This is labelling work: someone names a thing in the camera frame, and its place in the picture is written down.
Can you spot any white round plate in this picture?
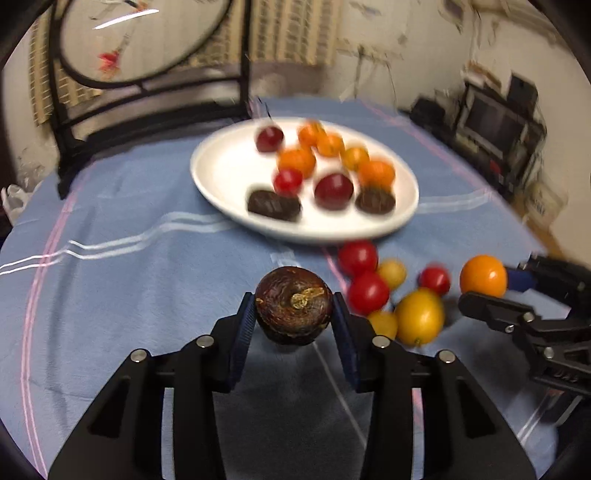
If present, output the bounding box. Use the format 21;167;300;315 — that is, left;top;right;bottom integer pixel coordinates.
190;117;420;244

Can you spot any large yellow-green citrus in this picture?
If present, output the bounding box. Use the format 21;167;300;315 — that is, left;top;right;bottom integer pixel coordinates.
394;288;446;347

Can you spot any dark red plum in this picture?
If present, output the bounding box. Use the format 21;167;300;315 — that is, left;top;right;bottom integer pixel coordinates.
255;126;285;153
314;172;355;210

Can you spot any red cherry tomato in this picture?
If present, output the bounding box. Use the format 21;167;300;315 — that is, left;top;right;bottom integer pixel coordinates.
273;168;304;195
418;266;452;297
338;241;379;278
347;271;391;317

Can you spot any smooth orange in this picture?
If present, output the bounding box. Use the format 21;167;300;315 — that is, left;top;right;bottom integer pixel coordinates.
459;255;509;298
341;146;370;171
358;160;397;189

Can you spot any black desk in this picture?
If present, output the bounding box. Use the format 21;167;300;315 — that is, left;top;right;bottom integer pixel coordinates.
411;95;550;199

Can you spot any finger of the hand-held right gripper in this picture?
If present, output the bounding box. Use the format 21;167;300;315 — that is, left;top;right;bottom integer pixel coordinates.
458;291;573;342
503;254;591;305

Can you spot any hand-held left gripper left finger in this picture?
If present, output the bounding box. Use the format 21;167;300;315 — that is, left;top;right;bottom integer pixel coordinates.
48;292;257;480

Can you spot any small yellow round fruit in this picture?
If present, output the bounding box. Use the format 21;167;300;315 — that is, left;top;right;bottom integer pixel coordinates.
367;310;399;340
376;260;408;291

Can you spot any black chair embroidered round back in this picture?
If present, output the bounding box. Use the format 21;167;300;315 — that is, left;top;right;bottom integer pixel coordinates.
46;0;252;199

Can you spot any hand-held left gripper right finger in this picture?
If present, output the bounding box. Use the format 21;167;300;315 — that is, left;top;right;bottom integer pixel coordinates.
331;291;539;480

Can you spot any blue striped tablecloth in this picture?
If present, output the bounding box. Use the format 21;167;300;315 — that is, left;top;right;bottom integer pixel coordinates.
0;95;568;480

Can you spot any white plastic bag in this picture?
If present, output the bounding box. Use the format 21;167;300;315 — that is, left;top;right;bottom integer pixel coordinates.
0;184;35;227

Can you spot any dark brown water chestnut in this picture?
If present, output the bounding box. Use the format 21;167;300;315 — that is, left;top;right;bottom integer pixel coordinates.
247;188;302;223
355;186;397;215
255;267;334;346

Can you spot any small orange mandarin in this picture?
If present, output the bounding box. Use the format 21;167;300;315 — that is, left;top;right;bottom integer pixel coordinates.
277;147;317;180
298;121;326;147
316;133;346;158

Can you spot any computer monitor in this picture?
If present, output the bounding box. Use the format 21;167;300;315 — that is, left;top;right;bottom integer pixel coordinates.
462;80;532;153

